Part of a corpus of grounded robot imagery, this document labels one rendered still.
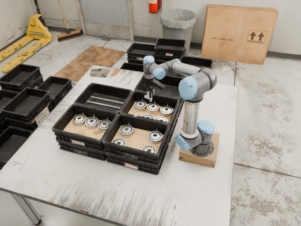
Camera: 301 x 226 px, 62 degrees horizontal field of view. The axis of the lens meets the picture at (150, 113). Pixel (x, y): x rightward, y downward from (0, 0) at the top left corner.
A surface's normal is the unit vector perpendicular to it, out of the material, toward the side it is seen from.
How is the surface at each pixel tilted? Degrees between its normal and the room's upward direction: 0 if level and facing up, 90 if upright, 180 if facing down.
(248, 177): 0
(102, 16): 90
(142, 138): 0
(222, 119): 0
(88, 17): 90
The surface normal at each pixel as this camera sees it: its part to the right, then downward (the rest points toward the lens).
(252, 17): -0.29, 0.53
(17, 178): -0.02, -0.74
